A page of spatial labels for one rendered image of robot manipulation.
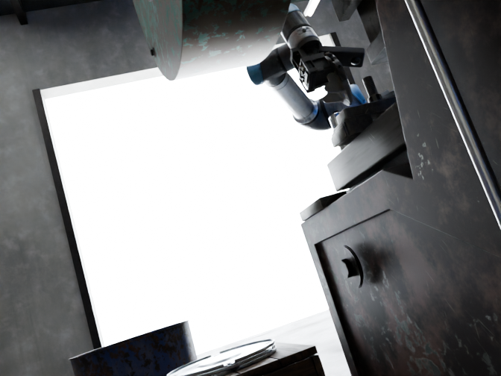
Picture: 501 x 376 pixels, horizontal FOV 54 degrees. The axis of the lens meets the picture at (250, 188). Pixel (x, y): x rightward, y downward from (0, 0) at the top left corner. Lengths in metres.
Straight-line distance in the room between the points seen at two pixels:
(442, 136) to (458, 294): 0.20
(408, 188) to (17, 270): 5.08
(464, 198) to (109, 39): 5.84
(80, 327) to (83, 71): 2.83
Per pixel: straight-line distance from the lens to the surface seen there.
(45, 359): 5.46
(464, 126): 0.54
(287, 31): 1.33
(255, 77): 1.45
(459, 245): 0.64
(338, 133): 0.84
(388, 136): 0.77
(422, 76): 0.61
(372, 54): 1.01
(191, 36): 0.82
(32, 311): 5.48
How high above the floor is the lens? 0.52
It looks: 11 degrees up
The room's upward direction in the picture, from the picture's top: 18 degrees counter-clockwise
